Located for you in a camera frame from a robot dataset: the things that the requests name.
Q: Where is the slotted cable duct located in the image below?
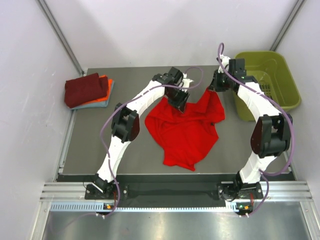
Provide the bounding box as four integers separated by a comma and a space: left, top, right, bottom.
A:
50, 202, 250, 213

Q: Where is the green plastic laundry basket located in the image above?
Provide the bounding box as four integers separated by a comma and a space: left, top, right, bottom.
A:
235, 51, 301, 112

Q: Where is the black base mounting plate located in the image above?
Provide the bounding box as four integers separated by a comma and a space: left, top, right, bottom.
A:
84, 182, 263, 201

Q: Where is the red t shirt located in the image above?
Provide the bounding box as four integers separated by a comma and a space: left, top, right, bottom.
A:
144, 89, 225, 172

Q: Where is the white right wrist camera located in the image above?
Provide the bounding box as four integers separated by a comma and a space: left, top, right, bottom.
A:
217, 55, 230, 74

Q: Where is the dark red folded shirt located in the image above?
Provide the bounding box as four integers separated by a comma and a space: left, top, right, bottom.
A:
64, 73, 99, 108

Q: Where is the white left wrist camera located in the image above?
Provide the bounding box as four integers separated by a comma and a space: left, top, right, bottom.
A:
179, 73, 194, 91

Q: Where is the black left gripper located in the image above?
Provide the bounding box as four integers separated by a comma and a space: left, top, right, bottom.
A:
165, 86, 189, 113

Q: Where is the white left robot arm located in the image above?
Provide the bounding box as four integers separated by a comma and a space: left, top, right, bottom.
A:
92, 67, 193, 199

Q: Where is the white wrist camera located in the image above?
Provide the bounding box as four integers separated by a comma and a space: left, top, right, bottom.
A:
179, 73, 194, 91
217, 55, 230, 74

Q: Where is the orange folded shirt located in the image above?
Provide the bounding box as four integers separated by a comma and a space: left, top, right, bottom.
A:
83, 75, 110, 105

